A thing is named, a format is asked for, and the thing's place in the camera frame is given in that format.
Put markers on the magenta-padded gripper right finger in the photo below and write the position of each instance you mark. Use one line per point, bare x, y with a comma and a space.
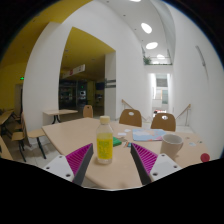
148, 160

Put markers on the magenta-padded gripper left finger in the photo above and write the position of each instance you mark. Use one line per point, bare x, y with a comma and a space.
78, 160

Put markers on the clear bottle with yellow label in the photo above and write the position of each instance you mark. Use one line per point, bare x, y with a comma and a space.
104, 146

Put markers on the small colourful packet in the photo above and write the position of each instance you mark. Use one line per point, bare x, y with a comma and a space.
128, 144

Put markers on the colourful printed mouse pad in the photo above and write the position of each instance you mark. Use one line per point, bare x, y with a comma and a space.
148, 134

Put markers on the white ceramic mug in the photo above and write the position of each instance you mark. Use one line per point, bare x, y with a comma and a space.
170, 146

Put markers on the small white paper card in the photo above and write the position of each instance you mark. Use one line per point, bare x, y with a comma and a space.
191, 144
122, 134
127, 130

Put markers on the small green box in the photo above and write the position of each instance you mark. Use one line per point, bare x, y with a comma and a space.
116, 141

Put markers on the wooden chair with oval cutout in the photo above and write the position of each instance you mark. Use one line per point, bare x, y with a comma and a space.
130, 118
163, 122

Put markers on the wooden chair with metal legs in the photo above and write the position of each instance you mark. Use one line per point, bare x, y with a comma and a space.
33, 133
4, 148

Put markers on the wooden stair handrail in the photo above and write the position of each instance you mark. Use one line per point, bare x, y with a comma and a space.
185, 111
131, 108

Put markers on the flat round red coaster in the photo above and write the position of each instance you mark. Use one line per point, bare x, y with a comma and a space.
205, 157

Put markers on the dark sign on pillar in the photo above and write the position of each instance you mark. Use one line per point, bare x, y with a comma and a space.
111, 83

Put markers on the white hanging sign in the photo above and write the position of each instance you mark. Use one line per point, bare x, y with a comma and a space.
75, 71

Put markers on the green exit sign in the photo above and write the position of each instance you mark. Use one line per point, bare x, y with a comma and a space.
22, 78

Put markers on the green potted plant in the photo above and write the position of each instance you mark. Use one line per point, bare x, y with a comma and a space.
147, 60

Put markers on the round ceiling lights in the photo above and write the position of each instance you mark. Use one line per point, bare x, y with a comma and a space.
146, 28

